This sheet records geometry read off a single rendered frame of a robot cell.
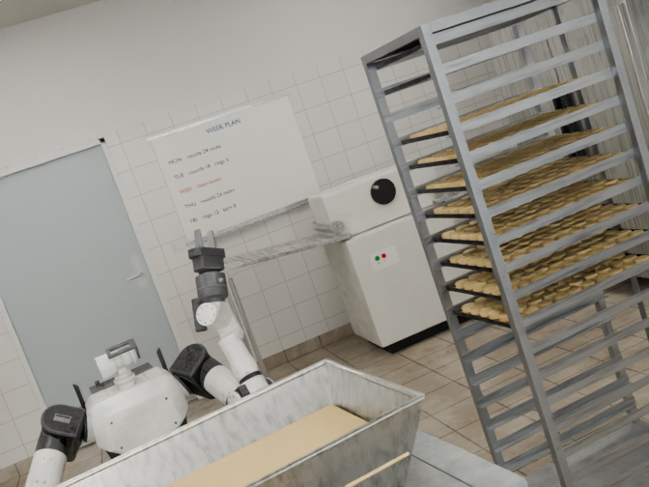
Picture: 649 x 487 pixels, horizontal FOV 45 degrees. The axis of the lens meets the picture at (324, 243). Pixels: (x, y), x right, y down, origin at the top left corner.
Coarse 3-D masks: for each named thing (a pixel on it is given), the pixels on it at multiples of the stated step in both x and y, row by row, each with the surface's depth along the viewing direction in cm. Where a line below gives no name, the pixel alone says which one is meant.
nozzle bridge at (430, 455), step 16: (416, 432) 114; (416, 448) 109; (432, 448) 107; (448, 448) 106; (416, 464) 104; (432, 464) 103; (448, 464) 101; (464, 464) 100; (480, 464) 99; (416, 480) 100; (432, 480) 99; (448, 480) 97; (464, 480) 96; (480, 480) 95; (496, 480) 93; (512, 480) 92
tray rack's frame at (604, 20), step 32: (512, 0) 234; (416, 32) 228; (608, 32) 245; (640, 128) 250; (640, 160) 252; (608, 448) 296; (640, 448) 289; (544, 480) 290; (608, 480) 276; (640, 480) 269
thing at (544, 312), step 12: (648, 264) 257; (612, 276) 252; (624, 276) 254; (588, 288) 250; (600, 288) 251; (564, 300) 247; (576, 300) 248; (540, 312) 244; (552, 312) 246; (528, 324) 243
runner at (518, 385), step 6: (606, 336) 303; (594, 342) 301; (582, 348) 299; (570, 354) 298; (558, 360) 296; (546, 366) 295; (522, 378) 292; (510, 384) 290; (516, 384) 291; (522, 384) 292; (498, 390) 288; (504, 390) 289; (510, 390) 290; (516, 390) 288; (486, 396) 287; (492, 396) 288; (498, 396) 289; (504, 396) 287; (480, 402) 286; (486, 402) 287; (492, 402) 286
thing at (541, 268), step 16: (592, 240) 271; (608, 240) 264; (624, 240) 257; (560, 256) 264; (576, 256) 257; (480, 272) 278; (512, 272) 266; (528, 272) 257; (544, 272) 255; (464, 288) 273; (480, 288) 262; (496, 288) 252
